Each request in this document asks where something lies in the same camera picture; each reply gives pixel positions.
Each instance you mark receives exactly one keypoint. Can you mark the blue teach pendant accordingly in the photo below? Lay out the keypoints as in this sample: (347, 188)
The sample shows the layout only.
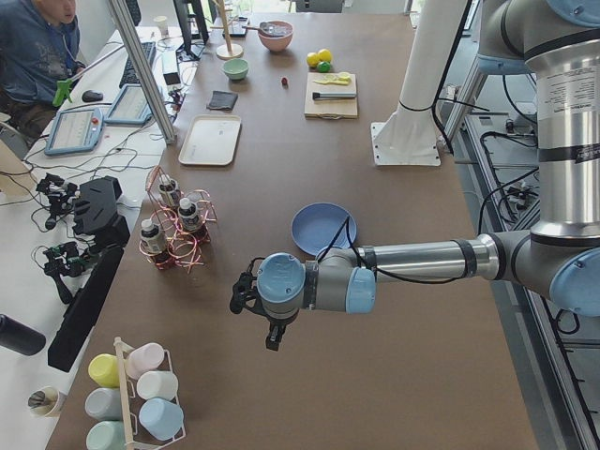
(74, 132)
(130, 108)

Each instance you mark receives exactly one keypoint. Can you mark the light blue cup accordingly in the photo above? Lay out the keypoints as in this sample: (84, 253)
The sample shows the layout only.
(161, 418)

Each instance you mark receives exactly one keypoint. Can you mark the white cup rack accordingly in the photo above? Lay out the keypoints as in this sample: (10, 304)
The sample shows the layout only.
(136, 436)

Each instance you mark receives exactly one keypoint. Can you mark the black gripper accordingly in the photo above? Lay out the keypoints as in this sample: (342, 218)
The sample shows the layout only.
(277, 324)

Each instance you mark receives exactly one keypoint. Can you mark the yellow cup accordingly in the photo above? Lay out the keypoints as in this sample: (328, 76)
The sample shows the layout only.
(103, 370)

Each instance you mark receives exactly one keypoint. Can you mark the pink bowl with ice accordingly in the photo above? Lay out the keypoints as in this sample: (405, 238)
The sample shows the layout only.
(277, 44)

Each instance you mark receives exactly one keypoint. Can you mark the green clamp tool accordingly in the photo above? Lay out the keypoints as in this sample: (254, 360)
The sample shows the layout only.
(62, 93)

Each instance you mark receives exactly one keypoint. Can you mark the black computer mouse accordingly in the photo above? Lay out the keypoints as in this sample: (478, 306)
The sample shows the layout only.
(90, 96)

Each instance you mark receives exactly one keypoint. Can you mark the black thermos bottle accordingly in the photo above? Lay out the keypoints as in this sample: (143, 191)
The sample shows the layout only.
(20, 338)

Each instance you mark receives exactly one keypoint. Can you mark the cream rabbit tray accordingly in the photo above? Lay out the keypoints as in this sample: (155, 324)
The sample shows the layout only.
(211, 140)

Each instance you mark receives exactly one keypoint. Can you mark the blue round plate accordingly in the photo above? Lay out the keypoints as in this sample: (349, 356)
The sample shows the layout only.
(314, 226)

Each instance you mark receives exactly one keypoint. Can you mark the steel muddler black tip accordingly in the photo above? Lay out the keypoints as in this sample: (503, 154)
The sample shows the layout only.
(333, 95)

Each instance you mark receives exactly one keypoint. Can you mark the black camera on stand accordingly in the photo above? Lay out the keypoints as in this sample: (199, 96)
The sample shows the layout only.
(83, 278)

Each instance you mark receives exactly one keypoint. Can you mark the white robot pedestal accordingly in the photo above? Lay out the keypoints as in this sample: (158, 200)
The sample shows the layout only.
(409, 136)

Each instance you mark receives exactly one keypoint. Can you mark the white cup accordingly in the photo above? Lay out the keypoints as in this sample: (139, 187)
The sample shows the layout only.
(158, 384)

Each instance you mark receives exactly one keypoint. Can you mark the metal ice scoop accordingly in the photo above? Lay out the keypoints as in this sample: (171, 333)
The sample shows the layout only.
(270, 29)

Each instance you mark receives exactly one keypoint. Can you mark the wooden cup tree stand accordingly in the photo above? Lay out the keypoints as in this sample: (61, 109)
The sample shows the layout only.
(229, 50)

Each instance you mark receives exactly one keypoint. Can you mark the seated person blue hoodie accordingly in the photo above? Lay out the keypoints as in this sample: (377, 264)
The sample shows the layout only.
(40, 42)

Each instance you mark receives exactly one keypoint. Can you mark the yellow lemon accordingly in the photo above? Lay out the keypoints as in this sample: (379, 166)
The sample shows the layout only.
(313, 59)
(325, 55)

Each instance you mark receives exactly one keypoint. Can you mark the dark drink bottle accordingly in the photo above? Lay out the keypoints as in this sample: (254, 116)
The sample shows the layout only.
(154, 241)
(169, 191)
(189, 215)

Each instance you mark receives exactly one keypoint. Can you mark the aluminium frame post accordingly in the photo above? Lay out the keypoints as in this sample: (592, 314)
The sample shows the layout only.
(129, 35)

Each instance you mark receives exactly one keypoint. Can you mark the green lime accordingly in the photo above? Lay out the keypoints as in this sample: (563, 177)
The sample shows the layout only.
(323, 67)

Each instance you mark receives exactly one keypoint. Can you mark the wooden cutting board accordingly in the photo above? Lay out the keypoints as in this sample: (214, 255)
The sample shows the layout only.
(330, 109)

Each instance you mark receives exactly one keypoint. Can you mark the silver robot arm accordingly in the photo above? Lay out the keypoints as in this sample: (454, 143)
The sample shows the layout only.
(558, 257)

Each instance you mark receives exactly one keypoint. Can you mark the copper wire bottle rack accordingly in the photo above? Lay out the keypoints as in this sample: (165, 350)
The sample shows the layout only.
(185, 248)

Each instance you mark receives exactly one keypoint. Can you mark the dark grey folded cloth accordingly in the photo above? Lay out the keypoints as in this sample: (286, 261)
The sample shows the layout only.
(222, 101)

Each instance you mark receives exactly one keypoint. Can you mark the pink cup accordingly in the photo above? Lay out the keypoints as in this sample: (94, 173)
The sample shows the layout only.
(145, 358)

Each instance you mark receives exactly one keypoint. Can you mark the mint green cup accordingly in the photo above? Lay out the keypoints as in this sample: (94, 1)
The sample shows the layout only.
(106, 435)

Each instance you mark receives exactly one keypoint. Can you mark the grey cup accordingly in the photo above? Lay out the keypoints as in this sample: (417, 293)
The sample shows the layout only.
(104, 404)

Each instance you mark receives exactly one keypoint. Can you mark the paper cup with items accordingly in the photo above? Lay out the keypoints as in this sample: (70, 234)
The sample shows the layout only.
(47, 401)

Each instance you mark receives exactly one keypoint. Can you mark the green bowl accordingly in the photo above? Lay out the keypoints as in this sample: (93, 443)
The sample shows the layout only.
(236, 69)

